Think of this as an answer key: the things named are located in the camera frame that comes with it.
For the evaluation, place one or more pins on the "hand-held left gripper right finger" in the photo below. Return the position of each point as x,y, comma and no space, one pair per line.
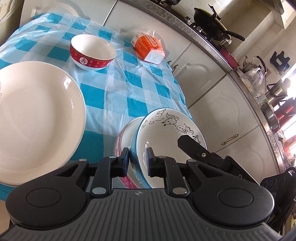
149,165

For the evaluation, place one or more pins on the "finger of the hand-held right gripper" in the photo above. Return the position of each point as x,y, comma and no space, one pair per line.
192,146

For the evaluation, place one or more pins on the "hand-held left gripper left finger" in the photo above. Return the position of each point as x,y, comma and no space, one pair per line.
125,160

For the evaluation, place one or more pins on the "pink patterned bowl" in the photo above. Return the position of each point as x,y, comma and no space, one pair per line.
124,136

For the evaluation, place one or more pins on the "blue bowl with cartoon drawings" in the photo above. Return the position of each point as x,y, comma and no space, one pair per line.
161,136

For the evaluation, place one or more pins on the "blue checkered plastic tablecloth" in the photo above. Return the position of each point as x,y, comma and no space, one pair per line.
138,88

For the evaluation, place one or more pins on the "steel pot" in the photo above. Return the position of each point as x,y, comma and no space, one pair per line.
269,115

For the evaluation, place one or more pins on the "red thermos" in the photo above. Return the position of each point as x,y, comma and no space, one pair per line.
286,111

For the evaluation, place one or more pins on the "clear plastic bag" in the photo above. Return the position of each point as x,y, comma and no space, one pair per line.
252,77

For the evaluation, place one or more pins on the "red pan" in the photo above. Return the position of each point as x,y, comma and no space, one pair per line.
229,56

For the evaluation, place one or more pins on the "white plate grey flower print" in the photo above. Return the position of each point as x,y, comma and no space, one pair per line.
39,115

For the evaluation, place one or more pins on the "steel electric kettle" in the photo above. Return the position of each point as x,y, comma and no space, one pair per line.
275,92

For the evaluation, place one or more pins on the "orange tissue pack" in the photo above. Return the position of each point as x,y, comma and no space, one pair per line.
148,46

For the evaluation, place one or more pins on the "gas stove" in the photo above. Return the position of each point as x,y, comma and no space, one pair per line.
198,29

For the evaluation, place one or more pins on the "red and white bowl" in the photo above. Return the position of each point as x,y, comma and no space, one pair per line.
92,46

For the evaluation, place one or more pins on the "black rack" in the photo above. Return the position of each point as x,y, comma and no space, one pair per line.
279,61

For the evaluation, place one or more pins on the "black wok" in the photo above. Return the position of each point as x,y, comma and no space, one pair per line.
210,20

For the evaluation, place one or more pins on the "black pot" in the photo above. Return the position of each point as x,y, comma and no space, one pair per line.
171,1

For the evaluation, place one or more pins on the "range hood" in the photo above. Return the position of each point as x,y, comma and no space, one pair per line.
278,7

